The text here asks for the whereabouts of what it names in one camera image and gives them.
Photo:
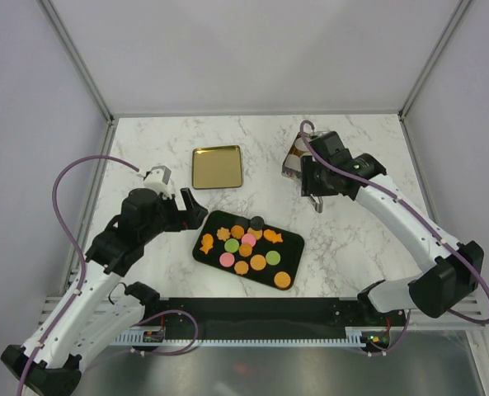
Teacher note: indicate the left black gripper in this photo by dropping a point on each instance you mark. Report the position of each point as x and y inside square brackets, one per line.
[192, 217]

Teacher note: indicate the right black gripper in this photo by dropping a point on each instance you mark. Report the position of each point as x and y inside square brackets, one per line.
[307, 186]

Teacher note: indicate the gold cookie tin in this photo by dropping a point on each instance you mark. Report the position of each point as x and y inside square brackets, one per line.
[294, 151]

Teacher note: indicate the orange flower cookie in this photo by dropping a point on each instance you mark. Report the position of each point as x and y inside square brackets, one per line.
[223, 234]

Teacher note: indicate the pink sandwich cookie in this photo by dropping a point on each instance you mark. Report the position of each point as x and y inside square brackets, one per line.
[248, 238]
[226, 259]

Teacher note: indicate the orange swirl cookie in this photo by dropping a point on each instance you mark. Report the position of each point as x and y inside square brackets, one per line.
[245, 250]

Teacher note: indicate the black sandwich cookie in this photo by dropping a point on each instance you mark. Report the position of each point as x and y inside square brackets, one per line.
[256, 223]

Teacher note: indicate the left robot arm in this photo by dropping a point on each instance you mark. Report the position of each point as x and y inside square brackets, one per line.
[52, 360]

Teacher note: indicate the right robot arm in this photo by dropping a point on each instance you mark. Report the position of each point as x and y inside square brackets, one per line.
[448, 268]

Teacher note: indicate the orange fish cookie left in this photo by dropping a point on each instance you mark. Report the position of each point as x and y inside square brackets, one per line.
[206, 243]

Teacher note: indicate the orange fish cookie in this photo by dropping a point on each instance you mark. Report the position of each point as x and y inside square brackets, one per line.
[272, 236]
[206, 243]

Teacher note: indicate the white paper cup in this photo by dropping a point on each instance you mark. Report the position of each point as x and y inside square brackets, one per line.
[292, 164]
[299, 145]

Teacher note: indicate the orange chip cookie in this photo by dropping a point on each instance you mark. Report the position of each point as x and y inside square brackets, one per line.
[237, 231]

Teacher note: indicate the green sandwich cookie left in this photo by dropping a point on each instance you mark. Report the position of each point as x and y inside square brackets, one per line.
[232, 245]

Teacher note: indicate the green sandwich cookie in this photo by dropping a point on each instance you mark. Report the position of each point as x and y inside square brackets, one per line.
[232, 245]
[273, 258]

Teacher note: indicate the gold tin lid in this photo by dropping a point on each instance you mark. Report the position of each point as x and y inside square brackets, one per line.
[217, 167]

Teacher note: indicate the black oval tray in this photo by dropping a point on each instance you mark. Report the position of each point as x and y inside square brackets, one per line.
[290, 250]

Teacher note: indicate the orange dotted cookie upper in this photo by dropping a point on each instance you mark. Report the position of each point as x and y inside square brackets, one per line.
[256, 233]

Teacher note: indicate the orange dotted cookie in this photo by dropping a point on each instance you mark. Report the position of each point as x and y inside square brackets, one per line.
[258, 262]
[256, 233]
[282, 280]

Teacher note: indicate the orange shell cookie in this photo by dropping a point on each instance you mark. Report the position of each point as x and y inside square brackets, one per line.
[241, 268]

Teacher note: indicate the orange fish cookie right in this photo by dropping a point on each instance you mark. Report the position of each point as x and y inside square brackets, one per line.
[272, 236]

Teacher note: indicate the orange dotted cookie middle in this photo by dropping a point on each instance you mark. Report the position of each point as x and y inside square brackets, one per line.
[258, 262]

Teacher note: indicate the green sandwich cookie right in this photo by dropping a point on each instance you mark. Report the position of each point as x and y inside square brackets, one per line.
[273, 258]

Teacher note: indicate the orange dotted cookie lower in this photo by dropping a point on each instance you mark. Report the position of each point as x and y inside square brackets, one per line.
[282, 280]

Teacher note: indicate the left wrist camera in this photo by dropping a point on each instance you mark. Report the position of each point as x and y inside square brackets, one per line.
[157, 179]

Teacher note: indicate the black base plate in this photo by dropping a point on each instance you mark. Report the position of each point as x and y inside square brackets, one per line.
[267, 318]

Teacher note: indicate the right aluminium frame post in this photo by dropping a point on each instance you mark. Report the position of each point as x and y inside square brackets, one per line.
[442, 43]

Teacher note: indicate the aluminium frame post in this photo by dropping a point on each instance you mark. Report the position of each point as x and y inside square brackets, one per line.
[442, 43]
[71, 50]

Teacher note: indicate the left aluminium frame post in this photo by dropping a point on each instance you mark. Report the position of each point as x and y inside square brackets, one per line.
[71, 50]

